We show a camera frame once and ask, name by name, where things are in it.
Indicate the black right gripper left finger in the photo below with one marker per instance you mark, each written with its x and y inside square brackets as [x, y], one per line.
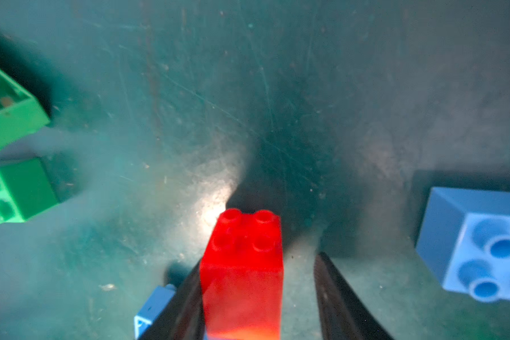
[183, 318]

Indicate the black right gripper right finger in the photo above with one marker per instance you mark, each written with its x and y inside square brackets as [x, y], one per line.
[342, 314]

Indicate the red lego brick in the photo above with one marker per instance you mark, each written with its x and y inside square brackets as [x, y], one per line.
[241, 274]

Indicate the green lego brick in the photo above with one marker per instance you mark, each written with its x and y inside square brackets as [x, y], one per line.
[25, 190]
[21, 114]

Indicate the light blue lego brick front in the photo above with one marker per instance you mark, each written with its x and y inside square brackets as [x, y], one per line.
[152, 308]

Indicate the light blue lego brick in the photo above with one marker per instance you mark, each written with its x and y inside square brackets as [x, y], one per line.
[464, 241]
[152, 308]

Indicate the light blue lego brick right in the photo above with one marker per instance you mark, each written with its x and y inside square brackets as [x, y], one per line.
[464, 241]

